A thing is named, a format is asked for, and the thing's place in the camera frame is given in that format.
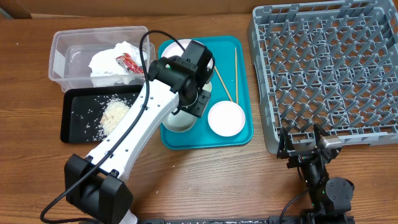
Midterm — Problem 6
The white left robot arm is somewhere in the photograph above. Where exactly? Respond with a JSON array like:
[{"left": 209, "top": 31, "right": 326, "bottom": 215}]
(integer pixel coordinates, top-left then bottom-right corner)
[{"left": 64, "top": 40, "right": 215, "bottom": 223}]

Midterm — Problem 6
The red snack wrapper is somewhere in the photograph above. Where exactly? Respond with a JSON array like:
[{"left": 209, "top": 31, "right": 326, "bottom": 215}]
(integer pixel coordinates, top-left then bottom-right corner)
[{"left": 116, "top": 53, "right": 144, "bottom": 74}]

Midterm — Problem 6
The white empty bowl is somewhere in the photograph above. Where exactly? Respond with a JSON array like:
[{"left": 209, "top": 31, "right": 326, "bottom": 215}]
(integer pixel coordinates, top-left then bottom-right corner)
[{"left": 208, "top": 101, "right": 246, "bottom": 137}]

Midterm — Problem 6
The white bowl with rice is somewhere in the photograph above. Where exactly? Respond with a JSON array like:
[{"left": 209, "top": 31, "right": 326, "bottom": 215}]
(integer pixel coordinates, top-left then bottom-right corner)
[{"left": 162, "top": 111, "right": 197, "bottom": 133}]

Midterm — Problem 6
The clear plastic bin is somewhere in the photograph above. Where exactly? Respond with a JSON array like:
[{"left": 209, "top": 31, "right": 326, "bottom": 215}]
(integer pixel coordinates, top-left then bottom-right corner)
[{"left": 49, "top": 26, "right": 148, "bottom": 92}]

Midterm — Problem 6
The pile of rice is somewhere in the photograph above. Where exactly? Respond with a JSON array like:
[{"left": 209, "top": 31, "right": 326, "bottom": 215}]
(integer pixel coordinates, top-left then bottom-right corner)
[{"left": 76, "top": 95, "right": 133, "bottom": 141}]

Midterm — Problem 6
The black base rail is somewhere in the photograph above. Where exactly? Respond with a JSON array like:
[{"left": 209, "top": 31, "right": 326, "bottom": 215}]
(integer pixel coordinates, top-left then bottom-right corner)
[{"left": 137, "top": 216, "right": 355, "bottom": 224}]

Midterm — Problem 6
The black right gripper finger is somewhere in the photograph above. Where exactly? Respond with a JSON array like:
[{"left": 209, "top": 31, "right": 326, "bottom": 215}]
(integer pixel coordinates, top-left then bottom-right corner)
[
  {"left": 313, "top": 123, "right": 330, "bottom": 148},
  {"left": 278, "top": 128, "right": 294, "bottom": 152}
]

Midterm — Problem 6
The white napkin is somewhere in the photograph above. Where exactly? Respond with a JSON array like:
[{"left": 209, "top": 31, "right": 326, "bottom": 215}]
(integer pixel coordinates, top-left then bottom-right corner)
[{"left": 89, "top": 41, "right": 142, "bottom": 87}]

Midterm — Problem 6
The black plastic tray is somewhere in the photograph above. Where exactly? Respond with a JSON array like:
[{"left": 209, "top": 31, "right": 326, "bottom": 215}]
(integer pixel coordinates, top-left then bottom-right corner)
[{"left": 60, "top": 85, "right": 142, "bottom": 144}]

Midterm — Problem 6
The white round plate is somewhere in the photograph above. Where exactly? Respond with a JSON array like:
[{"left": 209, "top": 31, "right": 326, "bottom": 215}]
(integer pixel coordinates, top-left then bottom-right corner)
[{"left": 160, "top": 39, "right": 203, "bottom": 58}]

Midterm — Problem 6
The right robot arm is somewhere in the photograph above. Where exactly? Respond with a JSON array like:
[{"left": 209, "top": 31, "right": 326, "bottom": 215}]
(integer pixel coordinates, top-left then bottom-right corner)
[{"left": 275, "top": 124, "right": 355, "bottom": 224}]

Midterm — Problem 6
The grey dishwasher rack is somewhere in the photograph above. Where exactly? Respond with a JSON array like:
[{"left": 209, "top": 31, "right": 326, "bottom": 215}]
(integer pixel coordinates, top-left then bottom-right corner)
[{"left": 248, "top": 1, "right": 397, "bottom": 153}]

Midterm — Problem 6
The cream paper cup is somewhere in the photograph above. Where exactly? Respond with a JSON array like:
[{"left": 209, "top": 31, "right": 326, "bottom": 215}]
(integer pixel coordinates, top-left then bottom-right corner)
[{"left": 202, "top": 82, "right": 212, "bottom": 93}]

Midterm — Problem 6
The wooden chopstick left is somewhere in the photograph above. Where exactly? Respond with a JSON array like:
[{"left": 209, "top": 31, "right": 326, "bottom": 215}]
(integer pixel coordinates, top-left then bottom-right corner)
[{"left": 214, "top": 66, "right": 233, "bottom": 101}]

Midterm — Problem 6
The teal serving tray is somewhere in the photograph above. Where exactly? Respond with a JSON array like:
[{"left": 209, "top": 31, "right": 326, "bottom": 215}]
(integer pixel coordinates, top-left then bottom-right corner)
[{"left": 160, "top": 36, "right": 254, "bottom": 150}]

